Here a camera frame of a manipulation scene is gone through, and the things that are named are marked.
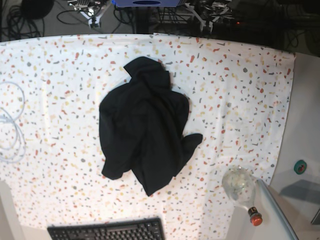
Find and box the blue box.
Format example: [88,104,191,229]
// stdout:
[111,0,187,8]

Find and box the clear bottle with orange cap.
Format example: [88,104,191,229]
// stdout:
[222,166,263,227]

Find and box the terrazzo pattern tablecloth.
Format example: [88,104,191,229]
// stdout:
[0,34,295,240]

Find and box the green tape roll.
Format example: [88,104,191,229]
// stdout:
[293,159,308,175]

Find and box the black t-shirt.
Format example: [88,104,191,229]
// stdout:
[99,56,203,196]

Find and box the grey metal bar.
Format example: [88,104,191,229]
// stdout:
[256,179,299,240]

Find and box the white coiled cable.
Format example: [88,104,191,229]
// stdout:
[0,81,27,164]

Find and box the black computer keyboard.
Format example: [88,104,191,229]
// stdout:
[47,218,165,240]

